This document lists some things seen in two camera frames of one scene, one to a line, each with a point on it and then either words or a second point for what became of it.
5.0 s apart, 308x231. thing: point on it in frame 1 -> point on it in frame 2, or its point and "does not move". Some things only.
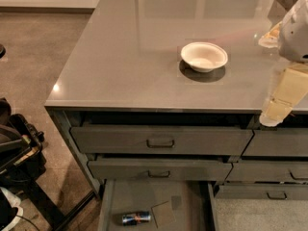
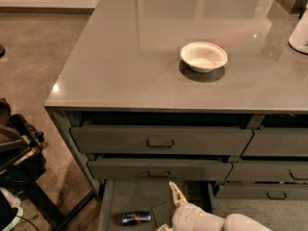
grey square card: x=163 y=214 does not move
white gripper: x=295 y=36 -> x=185 y=216
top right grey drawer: x=278 y=142 does not move
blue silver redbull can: x=130 y=219 does not move
